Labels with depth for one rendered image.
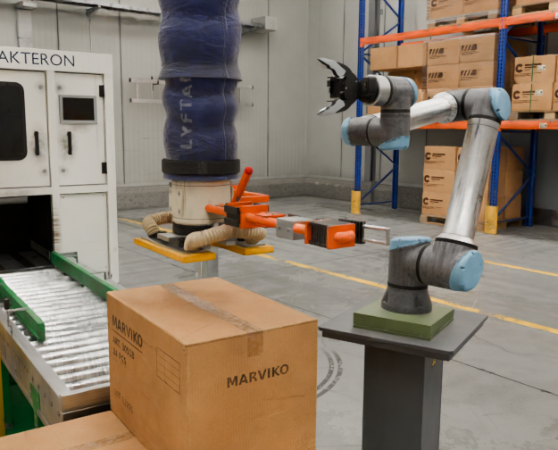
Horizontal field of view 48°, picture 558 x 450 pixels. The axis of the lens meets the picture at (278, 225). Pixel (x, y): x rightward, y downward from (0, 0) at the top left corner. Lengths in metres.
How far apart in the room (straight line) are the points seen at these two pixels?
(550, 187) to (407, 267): 8.38
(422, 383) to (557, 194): 8.37
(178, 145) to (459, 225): 1.04
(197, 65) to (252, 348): 0.76
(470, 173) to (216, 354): 1.16
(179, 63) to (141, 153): 10.24
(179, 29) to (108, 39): 10.07
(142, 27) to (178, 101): 10.39
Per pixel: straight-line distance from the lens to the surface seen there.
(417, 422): 2.46
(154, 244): 1.86
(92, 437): 2.08
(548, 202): 10.66
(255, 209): 1.62
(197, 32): 1.76
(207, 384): 1.64
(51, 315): 3.34
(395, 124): 1.94
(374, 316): 2.31
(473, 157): 2.34
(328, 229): 1.32
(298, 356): 1.77
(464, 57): 9.94
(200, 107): 1.75
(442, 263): 2.26
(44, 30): 11.43
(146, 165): 12.05
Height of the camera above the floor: 1.46
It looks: 9 degrees down
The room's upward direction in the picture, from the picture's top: straight up
